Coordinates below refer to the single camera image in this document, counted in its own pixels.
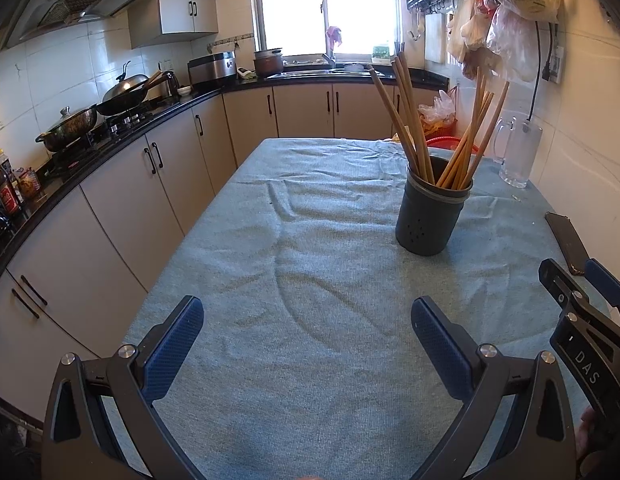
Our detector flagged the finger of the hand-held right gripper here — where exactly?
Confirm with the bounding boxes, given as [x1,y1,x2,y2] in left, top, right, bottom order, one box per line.
[585,258,620,331]
[538,258,591,321]

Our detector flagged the bunch of wooden chopsticks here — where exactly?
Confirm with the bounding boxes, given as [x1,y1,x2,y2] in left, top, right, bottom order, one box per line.
[367,42,511,191]

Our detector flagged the person's right hand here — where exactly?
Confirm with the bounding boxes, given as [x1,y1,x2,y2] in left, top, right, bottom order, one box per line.
[575,407,598,463]

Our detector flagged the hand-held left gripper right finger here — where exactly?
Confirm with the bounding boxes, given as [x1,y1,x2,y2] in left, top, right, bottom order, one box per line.
[410,296,577,480]

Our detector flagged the crumpled plastic bag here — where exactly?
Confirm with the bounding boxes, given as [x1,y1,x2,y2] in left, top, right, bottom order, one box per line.
[419,90,458,126]

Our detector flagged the silver rice cooker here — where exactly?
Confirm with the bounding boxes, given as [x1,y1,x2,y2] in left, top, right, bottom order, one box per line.
[187,51,238,86]

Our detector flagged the kitchen window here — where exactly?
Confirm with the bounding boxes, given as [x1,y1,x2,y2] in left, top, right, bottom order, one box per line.
[255,0,403,61]

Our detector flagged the red plastic basket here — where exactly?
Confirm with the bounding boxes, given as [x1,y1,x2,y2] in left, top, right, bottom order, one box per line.
[425,120,483,157]

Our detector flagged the black wok with lid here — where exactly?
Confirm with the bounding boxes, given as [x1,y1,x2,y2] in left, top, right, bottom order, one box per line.
[96,60,175,117]

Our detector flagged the white wall socket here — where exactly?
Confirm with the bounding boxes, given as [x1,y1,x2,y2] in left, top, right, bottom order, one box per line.
[547,45,565,83]

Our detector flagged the hanging plastic bags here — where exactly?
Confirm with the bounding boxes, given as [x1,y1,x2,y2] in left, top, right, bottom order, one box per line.
[447,0,563,83]

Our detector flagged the beige upper kitchen cabinets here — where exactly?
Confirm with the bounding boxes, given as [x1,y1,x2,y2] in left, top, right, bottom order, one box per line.
[127,0,225,51]

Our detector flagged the brown cooking pot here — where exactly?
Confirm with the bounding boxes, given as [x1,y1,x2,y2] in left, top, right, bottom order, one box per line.
[253,48,285,79]

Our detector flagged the dark grey utensil holder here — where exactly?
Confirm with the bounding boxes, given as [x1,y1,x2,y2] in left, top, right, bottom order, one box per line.
[395,155,475,257]

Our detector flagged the clear glass mug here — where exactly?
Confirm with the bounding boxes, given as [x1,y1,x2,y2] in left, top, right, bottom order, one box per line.
[491,116,544,190]

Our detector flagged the dark sauce bottles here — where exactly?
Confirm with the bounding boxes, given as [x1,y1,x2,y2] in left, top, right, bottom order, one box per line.
[0,142,21,221]

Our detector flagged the blue-grey tablecloth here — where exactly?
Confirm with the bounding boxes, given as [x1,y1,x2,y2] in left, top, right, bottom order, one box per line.
[97,137,620,480]

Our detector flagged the black kitchen countertop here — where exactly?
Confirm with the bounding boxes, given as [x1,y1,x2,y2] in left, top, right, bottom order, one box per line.
[0,67,451,301]

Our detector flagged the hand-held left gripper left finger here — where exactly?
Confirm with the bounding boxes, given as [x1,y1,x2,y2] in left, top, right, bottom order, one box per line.
[41,295,205,480]

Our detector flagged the black power cable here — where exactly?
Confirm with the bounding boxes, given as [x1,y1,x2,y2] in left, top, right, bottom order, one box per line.
[526,20,557,123]

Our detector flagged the gas stove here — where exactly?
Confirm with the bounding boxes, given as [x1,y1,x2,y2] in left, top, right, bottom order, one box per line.
[44,105,181,171]

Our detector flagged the faucet with pink cloth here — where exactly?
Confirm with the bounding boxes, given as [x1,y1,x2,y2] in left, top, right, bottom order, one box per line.
[326,25,343,63]

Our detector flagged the black smartphone in clear case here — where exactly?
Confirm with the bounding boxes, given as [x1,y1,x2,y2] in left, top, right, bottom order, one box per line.
[544,211,591,276]

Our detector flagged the beige kitchen cabinets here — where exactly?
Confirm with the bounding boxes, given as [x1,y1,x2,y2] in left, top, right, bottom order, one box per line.
[0,82,451,426]
[127,0,225,51]

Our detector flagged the white cutting board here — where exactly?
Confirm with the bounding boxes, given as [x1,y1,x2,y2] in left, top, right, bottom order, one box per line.
[424,12,448,65]

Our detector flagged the silver lidded pot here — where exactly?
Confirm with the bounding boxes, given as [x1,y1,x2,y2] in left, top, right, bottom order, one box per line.
[36,106,98,153]

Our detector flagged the beige lower kitchen cabinets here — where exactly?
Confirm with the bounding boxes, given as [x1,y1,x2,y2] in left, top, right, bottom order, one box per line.
[0,82,451,426]

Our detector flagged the range hood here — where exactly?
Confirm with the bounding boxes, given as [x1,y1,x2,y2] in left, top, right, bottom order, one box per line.
[0,0,165,51]

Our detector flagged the small red patterned jar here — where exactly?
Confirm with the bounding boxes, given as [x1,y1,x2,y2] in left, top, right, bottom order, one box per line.
[17,167,41,199]

